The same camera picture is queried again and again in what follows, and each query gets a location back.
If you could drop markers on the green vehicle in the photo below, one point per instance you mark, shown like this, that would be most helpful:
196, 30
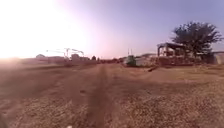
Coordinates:
130, 60

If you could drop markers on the brown dirt track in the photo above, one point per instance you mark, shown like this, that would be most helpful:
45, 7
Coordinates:
100, 96

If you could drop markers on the construction crane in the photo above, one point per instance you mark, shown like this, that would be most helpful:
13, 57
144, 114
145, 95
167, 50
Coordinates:
66, 51

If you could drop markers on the low distant buildings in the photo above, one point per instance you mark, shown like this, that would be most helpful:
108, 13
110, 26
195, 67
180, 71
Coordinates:
63, 59

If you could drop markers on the large dark tree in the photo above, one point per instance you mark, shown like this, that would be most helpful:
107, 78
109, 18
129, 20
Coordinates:
196, 35

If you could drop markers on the unfinished open-frame building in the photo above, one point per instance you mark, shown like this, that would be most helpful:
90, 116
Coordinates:
170, 52

